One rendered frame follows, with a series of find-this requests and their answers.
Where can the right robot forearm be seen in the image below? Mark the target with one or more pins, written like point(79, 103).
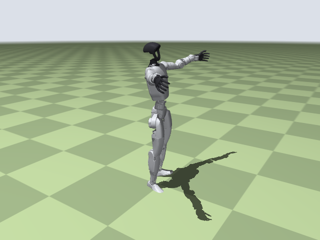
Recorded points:
point(151, 78)

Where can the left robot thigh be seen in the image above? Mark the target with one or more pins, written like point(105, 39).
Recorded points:
point(167, 123)

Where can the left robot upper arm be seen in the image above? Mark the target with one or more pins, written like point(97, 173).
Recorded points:
point(179, 64)

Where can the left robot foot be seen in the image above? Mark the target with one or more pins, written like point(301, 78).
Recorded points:
point(164, 172)

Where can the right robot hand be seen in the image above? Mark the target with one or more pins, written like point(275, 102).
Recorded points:
point(158, 82)

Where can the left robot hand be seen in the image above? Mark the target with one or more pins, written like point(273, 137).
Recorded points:
point(202, 56)

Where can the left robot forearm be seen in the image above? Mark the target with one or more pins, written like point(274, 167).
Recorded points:
point(189, 59)

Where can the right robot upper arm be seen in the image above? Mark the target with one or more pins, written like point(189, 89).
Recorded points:
point(148, 73)

